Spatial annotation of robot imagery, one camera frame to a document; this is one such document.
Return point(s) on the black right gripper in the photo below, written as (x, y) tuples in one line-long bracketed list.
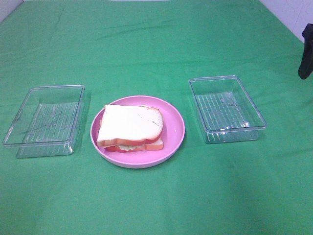
[(306, 65)]

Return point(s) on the clear left plastic tray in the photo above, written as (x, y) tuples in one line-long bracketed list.
[(47, 122)]

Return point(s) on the clear plastic tray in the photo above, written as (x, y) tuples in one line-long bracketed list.
[(225, 110), (47, 122)]

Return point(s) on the bread slice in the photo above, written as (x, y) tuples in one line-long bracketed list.
[(151, 145), (111, 133)]

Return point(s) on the green lettuce leaf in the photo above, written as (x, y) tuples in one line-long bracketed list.
[(125, 147)]

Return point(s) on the clear right plastic tray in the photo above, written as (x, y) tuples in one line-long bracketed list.
[(225, 110)]

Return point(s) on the green tablecloth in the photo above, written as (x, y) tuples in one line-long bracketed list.
[(117, 49)]

